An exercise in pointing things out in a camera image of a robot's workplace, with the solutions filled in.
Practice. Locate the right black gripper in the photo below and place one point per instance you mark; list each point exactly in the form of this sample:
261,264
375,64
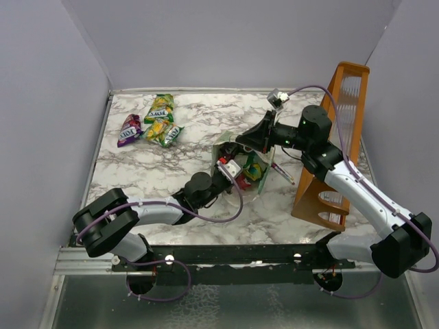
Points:
258,138

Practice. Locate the green paper gift bag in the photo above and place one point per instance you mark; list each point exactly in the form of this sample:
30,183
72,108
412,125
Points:
255,165

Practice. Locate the green yellow Fox's candy bag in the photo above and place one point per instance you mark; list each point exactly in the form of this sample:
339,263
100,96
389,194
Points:
161,108

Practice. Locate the purple Fox's candy bag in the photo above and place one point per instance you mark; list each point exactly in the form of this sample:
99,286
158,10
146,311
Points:
130,131

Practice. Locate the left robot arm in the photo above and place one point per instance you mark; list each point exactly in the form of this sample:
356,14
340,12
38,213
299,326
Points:
104,226

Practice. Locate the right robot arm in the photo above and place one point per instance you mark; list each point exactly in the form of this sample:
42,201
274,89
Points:
402,238

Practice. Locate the red snack packet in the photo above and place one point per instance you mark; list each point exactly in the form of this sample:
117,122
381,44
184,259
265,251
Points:
243,183

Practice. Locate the purple capped marker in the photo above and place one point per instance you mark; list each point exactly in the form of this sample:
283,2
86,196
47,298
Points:
283,173

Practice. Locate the wooden rack with clear slats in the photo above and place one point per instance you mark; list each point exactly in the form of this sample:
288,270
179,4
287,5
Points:
315,201

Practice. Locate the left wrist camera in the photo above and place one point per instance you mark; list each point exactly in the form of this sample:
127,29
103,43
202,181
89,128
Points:
229,168

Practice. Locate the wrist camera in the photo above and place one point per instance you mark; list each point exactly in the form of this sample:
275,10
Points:
229,168
277,98

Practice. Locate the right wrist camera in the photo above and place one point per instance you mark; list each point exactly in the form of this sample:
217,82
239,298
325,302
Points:
277,98

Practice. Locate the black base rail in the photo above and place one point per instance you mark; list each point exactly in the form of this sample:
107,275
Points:
234,264

